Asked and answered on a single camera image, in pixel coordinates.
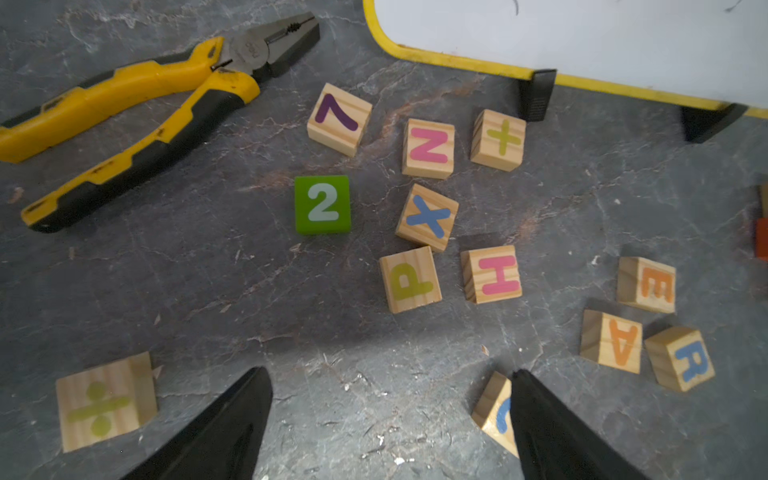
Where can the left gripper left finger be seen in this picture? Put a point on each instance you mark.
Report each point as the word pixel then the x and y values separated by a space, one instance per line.
pixel 223 441

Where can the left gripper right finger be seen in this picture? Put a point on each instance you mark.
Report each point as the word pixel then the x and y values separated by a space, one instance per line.
pixel 554 443

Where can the wooden block orange A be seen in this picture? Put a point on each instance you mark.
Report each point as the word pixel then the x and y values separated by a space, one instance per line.
pixel 611 341

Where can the wooden block blue R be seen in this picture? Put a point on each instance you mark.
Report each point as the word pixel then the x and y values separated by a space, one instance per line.
pixel 679 358

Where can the wooden block orange E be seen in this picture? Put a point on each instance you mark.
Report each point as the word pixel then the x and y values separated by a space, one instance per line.
pixel 646 284

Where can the wooden block green P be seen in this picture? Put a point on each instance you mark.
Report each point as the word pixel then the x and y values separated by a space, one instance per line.
pixel 410 279

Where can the whiteboard with PEAR writing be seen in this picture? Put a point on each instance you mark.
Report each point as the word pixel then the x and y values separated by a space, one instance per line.
pixel 709 57

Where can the wooden block blue C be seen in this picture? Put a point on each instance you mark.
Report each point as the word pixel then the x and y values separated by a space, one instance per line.
pixel 492 412

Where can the wooden block green divide sign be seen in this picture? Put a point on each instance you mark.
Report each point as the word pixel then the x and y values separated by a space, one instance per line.
pixel 106 401

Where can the wooden block pink H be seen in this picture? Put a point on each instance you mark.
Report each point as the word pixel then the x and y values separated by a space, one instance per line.
pixel 491 274

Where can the wooden block blue X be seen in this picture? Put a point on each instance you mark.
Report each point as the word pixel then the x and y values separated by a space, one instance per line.
pixel 427 218

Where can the green block number 2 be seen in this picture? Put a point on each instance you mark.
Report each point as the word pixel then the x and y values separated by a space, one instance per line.
pixel 322 204

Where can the wooden block green plus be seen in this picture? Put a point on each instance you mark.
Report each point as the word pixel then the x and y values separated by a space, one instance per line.
pixel 498 140

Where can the wooden block pink N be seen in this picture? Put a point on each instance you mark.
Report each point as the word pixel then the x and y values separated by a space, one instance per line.
pixel 428 149

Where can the wooden block purple 7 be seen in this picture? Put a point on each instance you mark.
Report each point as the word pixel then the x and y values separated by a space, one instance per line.
pixel 338 120

